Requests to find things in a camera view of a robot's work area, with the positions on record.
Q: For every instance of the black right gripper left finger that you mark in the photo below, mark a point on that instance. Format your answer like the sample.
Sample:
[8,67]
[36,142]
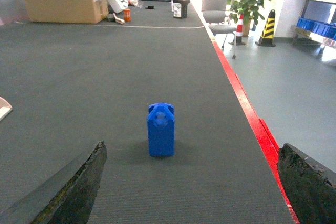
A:
[66,197]

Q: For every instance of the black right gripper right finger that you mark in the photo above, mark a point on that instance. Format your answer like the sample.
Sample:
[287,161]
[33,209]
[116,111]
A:
[309,185]

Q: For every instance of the beige plastic scoop tray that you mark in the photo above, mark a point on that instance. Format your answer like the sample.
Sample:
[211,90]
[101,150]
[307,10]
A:
[5,109]

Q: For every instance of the blue plastic block part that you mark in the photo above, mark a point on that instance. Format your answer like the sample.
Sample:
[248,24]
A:
[161,129]

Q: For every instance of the black yellow traffic cone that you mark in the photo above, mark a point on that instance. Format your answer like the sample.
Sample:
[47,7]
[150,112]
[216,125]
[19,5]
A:
[267,36]

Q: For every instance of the red white traffic cone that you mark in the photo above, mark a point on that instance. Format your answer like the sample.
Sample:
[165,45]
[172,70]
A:
[239,32]

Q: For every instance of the orange can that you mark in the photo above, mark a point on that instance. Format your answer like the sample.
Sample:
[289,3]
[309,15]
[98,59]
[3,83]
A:
[127,15]

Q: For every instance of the grey office chair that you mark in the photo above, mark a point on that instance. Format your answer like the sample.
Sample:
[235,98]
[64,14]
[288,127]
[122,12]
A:
[217,17]

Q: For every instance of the black box with label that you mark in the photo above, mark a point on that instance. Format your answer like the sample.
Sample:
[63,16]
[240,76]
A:
[180,8]

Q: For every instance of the red frame work table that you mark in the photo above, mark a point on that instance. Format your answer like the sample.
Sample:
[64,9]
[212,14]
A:
[266,140]

